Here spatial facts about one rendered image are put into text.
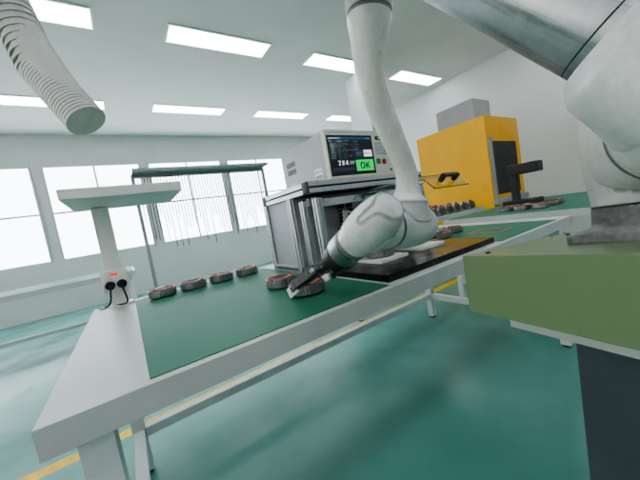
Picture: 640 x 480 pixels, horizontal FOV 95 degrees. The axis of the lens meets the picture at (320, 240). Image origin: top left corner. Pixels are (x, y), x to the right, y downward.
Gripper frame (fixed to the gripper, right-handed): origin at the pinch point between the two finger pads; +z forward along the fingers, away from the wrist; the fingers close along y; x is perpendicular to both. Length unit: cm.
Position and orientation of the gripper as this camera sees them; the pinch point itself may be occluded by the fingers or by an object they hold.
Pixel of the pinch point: (307, 286)
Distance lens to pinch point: 92.9
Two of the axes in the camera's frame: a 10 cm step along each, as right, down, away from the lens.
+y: 7.5, -1.8, 6.4
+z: -4.7, 5.3, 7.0
